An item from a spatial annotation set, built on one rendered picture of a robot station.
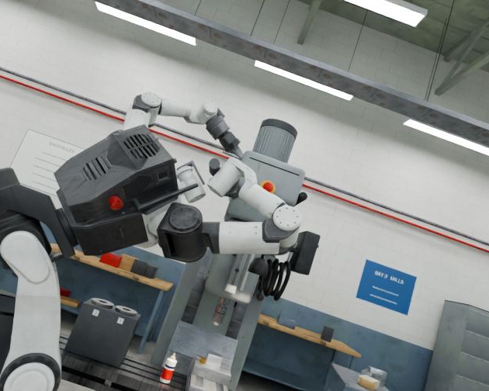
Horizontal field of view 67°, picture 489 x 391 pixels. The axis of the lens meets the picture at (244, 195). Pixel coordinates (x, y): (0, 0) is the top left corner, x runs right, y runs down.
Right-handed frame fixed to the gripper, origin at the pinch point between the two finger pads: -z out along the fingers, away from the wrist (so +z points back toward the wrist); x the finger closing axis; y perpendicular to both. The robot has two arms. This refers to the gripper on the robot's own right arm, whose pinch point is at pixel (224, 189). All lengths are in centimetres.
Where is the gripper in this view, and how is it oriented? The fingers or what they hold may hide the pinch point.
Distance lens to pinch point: 138.9
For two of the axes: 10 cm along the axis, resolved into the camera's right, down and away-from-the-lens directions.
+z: 0.9, -1.7, -9.8
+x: -9.4, -3.4, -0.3
